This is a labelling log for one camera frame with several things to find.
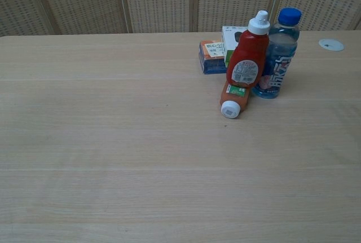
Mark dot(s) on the clear drink bottle blue cap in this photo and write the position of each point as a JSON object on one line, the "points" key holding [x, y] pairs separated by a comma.
{"points": [[282, 57]]}

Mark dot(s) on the orange sauce bottle white cap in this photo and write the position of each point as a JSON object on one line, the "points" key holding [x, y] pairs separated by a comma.
{"points": [[230, 109]]}

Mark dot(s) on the orange and blue box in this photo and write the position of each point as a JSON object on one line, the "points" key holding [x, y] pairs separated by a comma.
{"points": [[211, 62]]}

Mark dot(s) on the white green mouse box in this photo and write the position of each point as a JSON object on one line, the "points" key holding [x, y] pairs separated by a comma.
{"points": [[229, 40]]}

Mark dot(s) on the red ketchup bottle white cap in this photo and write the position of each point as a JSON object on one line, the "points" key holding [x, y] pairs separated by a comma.
{"points": [[248, 48]]}

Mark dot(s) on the white round table grommet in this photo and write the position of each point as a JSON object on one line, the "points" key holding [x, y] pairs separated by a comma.
{"points": [[331, 44]]}

